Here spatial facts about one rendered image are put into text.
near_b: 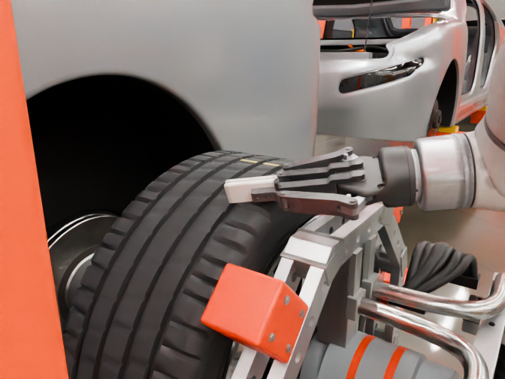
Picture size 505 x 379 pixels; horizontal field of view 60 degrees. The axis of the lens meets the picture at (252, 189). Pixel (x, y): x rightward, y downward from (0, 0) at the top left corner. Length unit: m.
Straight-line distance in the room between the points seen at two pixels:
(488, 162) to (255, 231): 0.27
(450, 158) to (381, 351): 0.33
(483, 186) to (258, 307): 0.28
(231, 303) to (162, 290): 0.12
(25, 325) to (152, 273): 0.39
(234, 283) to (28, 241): 0.31
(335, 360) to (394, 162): 0.33
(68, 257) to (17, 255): 0.81
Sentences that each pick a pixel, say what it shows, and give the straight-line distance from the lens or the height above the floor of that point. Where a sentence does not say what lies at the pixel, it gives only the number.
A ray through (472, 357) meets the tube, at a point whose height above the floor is 1.01.
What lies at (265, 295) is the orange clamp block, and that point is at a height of 1.11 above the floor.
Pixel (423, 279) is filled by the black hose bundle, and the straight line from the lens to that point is 0.75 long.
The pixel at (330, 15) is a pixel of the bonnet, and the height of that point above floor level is 1.69.
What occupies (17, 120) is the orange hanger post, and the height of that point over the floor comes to 1.32.
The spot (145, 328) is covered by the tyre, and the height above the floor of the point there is 1.03.
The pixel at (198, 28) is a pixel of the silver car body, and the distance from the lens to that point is 1.03.
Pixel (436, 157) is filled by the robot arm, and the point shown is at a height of 1.24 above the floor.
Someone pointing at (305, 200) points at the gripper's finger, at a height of 1.18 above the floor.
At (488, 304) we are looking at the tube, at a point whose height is 1.01.
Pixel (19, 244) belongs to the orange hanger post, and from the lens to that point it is 0.18.
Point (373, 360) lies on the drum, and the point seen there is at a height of 0.91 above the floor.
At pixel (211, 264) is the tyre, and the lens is 0.53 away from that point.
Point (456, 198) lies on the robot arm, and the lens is 0.54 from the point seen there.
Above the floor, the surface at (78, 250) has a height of 0.95.
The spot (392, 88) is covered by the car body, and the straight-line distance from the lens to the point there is 3.13.
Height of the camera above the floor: 1.35
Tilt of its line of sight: 17 degrees down
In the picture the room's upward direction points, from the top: straight up
